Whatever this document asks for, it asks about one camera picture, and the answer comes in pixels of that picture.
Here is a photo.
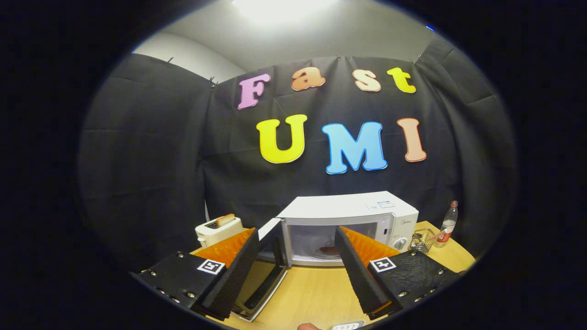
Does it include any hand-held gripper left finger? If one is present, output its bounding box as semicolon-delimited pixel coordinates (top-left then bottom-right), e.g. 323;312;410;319
131;228;260;321

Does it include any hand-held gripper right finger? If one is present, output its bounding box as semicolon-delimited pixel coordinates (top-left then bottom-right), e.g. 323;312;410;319
334;226;461;320

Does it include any white toaster oven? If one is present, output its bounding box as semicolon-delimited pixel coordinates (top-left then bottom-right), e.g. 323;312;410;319
232;191;419;322

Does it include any cream toaster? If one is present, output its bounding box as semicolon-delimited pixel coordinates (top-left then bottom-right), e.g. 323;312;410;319
195;216;243;249

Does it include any clear plastic water bottle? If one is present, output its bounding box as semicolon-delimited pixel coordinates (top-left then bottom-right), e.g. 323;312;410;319
433;200;459;248

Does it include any black backdrop cloth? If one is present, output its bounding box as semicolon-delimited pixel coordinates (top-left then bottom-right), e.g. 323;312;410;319
78;34;519;275

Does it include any metal wire basket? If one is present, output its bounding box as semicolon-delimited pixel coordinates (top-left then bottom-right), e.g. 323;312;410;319
410;228;436;253

